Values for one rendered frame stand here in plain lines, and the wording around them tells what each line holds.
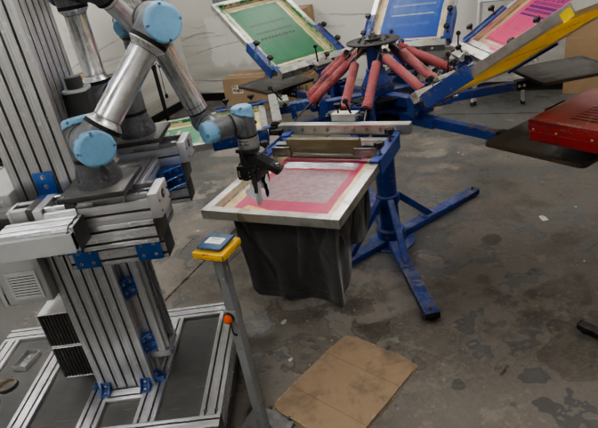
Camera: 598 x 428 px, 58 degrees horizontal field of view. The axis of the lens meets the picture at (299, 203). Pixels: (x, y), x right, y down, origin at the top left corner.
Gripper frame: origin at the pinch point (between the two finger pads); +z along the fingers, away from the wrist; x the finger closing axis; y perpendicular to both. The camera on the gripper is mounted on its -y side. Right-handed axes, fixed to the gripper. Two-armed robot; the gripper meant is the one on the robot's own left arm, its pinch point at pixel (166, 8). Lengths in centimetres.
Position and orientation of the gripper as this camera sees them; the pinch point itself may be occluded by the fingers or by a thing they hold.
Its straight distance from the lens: 282.1
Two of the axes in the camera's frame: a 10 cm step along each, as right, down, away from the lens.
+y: 0.3, 8.7, 4.9
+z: 4.0, -4.6, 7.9
